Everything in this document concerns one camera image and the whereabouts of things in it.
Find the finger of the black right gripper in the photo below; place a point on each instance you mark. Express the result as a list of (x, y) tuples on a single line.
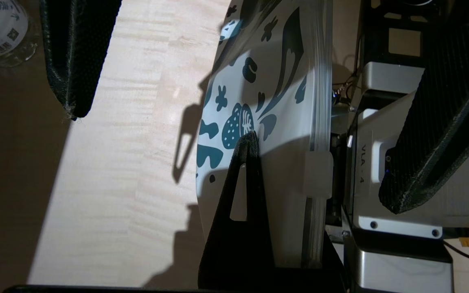
[(442, 134), (75, 53)]

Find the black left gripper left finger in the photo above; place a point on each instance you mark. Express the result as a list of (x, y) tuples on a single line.
[(238, 252)]

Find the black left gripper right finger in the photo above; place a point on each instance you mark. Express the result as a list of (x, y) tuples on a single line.
[(332, 276)]

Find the white blue-patterned plastic pouch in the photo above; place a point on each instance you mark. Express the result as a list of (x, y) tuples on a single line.
[(283, 134)]

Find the silver robot base housing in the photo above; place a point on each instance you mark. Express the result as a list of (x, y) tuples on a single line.
[(397, 268)]

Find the silver metal chassis block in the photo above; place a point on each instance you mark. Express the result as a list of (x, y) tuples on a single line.
[(389, 77)]

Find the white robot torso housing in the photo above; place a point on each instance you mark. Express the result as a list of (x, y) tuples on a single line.
[(367, 203)]

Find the black metal lift column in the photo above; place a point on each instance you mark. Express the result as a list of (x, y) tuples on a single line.
[(336, 195)]

